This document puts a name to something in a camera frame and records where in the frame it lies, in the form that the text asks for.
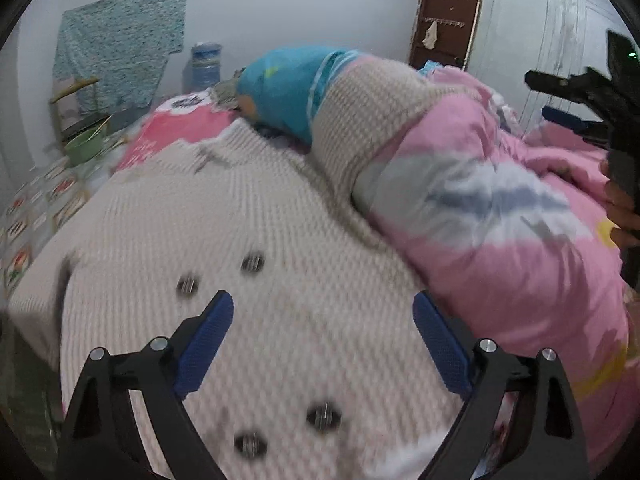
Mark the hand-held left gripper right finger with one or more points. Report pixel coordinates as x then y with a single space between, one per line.
442 345

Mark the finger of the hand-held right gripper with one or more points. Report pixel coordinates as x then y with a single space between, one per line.
562 116
565 86

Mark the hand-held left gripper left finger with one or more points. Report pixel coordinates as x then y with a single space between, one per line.
207 345

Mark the beige checked knit sweater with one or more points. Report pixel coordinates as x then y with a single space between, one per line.
250 200

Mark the person's right hand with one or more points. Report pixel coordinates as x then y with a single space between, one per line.
617 210

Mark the pink printed quilt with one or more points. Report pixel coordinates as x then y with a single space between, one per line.
475 240

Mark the metal hook rack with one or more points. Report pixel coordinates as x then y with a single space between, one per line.
450 22

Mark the brown door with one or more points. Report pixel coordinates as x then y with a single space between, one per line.
450 5

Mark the white hanging rag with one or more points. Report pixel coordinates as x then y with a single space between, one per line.
431 35

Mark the patterned tablecloth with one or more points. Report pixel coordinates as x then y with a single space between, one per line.
45 200

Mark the pink fleece blanket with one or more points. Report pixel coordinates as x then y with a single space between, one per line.
170 130

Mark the green bowl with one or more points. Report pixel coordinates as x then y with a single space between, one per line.
85 147

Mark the grey crumpled cloth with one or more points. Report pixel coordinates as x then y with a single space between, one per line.
227 92

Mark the blue printed pillow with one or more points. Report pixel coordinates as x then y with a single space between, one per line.
285 90

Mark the blue water jug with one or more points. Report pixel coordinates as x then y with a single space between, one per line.
205 67

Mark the wooden chair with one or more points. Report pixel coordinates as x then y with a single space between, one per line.
75 88

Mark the teal floral hanging cloth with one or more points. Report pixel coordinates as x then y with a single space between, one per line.
120 40

